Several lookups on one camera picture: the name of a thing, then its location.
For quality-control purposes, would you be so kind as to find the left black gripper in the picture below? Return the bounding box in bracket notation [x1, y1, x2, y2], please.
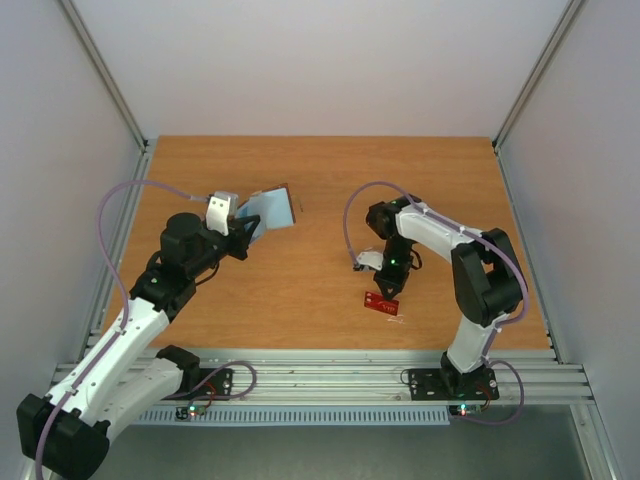
[188, 213, 260, 278]

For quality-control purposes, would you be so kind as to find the red VIP card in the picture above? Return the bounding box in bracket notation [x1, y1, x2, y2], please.
[363, 291, 399, 316]

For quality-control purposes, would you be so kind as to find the brown leather card holder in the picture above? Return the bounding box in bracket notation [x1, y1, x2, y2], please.
[236, 183, 296, 243]

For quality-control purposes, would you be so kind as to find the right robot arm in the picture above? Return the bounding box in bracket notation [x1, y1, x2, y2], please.
[357, 198, 527, 400]

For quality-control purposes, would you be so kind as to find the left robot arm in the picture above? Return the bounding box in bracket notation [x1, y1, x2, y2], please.
[17, 212, 261, 479]

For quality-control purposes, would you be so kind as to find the right circuit board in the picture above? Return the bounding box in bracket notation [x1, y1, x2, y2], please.
[449, 403, 484, 417]

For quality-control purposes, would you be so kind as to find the circuit board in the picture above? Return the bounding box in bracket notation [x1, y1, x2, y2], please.
[449, 403, 484, 417]
[175, 405, 208, 421]

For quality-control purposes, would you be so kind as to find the left circuit board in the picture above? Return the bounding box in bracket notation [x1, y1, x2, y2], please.
[175, 405, 208, 421]

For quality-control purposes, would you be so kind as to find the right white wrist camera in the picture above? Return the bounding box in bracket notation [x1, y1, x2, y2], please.
[353, 249, 384, 271]

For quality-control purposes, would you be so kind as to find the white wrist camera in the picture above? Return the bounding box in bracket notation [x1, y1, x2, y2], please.
[353, 249, 384, 271]
[205, 191, 239, 236]

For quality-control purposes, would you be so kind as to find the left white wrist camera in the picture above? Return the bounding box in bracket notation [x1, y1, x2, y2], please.
[205, 191, 239, 236]

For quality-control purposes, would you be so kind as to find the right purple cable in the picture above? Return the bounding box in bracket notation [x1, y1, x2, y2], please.
[344, 180, 531, 427]

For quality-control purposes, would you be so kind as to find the purple cable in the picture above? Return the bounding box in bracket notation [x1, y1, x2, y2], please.
[33, 180, 211, 480]
[344, 180, 531, 427]

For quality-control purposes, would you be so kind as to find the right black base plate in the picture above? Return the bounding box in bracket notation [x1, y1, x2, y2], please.
[408, 367, 500, 401]

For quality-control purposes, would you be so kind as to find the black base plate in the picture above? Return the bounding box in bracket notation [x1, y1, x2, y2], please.
[408, 367, 500, 401]
[166, 368, 233, 401]

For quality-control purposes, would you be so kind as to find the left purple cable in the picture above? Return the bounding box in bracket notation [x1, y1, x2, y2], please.
[33, 180, 211, 480]

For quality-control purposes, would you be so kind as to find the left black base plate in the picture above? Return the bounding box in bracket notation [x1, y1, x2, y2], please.
[166, 368, 233, 401]

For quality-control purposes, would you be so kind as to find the grey slotted cable duct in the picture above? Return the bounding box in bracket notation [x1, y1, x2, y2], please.
[134, 404, 450, 428]

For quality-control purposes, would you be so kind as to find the left aluminium corner post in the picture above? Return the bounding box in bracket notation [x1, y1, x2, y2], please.
[56, 0, 149, 152]

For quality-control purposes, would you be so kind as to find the aluminium corner post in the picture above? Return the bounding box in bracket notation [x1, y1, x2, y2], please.
[492, 0, 587, 155]
[56, 0, 149, 152]

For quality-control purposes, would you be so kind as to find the right aluminium corner post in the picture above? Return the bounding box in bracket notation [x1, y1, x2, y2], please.
[492, 0, 587, 155]

